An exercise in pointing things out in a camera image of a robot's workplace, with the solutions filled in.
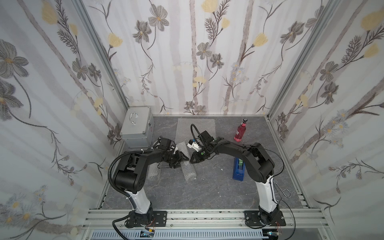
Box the single bubble wrap sheet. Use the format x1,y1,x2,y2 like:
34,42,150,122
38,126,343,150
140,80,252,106
147,163,161,181

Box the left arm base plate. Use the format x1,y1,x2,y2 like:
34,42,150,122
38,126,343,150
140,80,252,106
125,211,168,228

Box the grey metal case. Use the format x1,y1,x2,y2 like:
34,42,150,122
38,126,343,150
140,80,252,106
121,107,154,148

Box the metal tongs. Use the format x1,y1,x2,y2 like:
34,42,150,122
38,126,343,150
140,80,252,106
274,182,292,202

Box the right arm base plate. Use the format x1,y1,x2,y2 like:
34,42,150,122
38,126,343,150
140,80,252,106
244,211,287,228

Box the bubble wrap sheet stack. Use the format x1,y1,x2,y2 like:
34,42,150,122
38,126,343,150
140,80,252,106
175,118,217,144

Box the pink red bottle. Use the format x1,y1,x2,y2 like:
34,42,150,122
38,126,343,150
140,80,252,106
234,118,248,142

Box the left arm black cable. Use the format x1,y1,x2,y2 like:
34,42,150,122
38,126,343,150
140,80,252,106
107,148,151,240

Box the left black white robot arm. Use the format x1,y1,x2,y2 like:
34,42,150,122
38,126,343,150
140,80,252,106
108,137,190,227

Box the blue tape dispenser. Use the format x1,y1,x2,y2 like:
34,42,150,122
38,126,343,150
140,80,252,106
233,158,246,182

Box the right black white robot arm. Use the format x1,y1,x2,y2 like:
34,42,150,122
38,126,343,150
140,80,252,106
190,124,280,225

